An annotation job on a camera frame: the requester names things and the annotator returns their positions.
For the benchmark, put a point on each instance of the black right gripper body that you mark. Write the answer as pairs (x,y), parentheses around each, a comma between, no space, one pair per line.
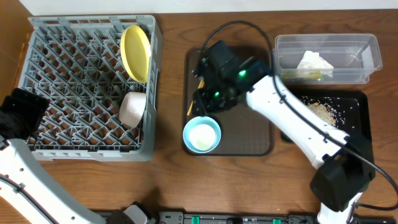
(212,96)

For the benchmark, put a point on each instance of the light blue bowl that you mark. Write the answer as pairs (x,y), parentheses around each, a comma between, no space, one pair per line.
(201,134)

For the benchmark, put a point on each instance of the white bowl with rice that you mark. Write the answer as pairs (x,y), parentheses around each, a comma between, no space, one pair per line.
(132,108)

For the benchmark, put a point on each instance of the green snack wrapper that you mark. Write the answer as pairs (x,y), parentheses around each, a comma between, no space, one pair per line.
(301,76)

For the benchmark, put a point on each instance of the yellow plastic plate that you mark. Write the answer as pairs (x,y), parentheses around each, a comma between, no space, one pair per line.
(136,53)

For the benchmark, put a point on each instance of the white paper napkin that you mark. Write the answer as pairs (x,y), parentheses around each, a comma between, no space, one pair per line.
(312,61)

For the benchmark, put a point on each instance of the pile of leftover rice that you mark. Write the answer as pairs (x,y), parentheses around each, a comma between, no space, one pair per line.
(327,109)

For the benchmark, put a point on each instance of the wooden chopstick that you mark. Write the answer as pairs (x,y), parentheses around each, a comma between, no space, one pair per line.
(189,111)
(201,84)

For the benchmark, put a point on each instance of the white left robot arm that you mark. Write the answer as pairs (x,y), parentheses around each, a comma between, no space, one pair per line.
(27,186)

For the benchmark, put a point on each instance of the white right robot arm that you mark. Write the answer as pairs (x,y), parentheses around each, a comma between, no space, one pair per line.
(344,162)

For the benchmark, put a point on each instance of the clear plastic waste bin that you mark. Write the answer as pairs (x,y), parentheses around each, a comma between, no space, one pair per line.
(354,56)

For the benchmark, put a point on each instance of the black food waste tray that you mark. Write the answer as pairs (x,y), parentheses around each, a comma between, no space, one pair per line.
(355,104)

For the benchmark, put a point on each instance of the dark brown serving tray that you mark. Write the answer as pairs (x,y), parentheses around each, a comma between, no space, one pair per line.
(244,132)

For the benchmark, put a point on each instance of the grey plastic dish rack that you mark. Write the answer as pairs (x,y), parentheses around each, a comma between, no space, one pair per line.
(75,62)

